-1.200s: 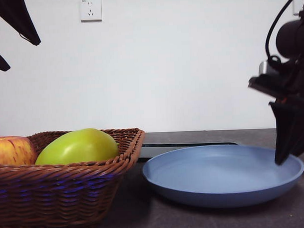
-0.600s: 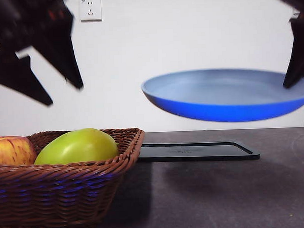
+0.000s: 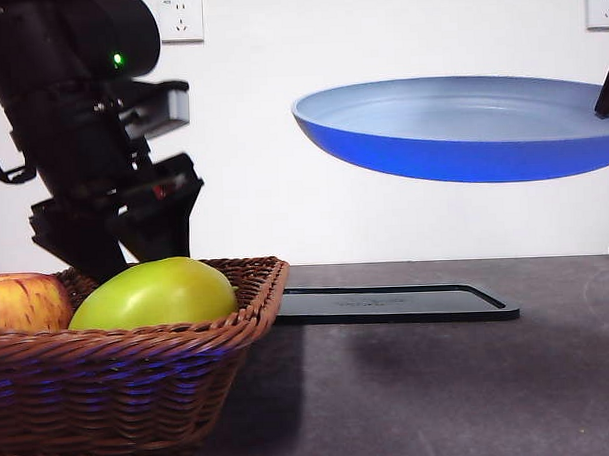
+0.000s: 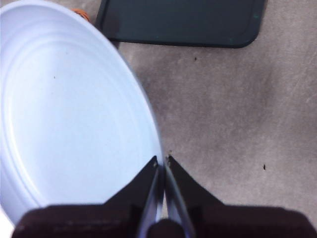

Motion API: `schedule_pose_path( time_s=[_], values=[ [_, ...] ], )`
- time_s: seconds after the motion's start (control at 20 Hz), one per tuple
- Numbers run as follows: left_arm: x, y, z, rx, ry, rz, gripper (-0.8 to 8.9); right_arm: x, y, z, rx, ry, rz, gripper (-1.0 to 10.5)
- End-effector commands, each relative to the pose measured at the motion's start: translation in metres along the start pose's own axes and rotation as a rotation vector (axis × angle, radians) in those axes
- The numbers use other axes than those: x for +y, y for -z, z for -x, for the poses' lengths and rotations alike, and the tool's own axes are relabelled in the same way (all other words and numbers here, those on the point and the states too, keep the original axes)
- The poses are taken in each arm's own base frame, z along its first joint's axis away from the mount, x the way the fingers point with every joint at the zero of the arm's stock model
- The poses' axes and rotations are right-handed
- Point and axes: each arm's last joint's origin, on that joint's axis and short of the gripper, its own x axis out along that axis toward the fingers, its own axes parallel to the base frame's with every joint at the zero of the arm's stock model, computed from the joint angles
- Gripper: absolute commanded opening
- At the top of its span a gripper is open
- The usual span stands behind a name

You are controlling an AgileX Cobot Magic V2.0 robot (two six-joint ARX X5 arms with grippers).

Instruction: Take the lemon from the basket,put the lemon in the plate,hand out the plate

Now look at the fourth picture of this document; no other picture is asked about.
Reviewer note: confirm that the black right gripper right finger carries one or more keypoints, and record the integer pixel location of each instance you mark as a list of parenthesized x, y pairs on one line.
[(235, 220)]

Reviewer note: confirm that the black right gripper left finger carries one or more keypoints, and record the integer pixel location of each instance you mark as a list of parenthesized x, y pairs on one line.
[(86, 220)]

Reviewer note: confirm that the blue round plate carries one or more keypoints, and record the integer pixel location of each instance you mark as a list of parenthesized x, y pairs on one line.
[(69, 99)]

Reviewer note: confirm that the brown wicker basket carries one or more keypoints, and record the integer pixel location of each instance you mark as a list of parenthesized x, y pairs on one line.
[(81, 13)]

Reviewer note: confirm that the black flat tray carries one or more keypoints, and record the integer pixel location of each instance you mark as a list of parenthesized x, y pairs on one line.
[(178, 22)]

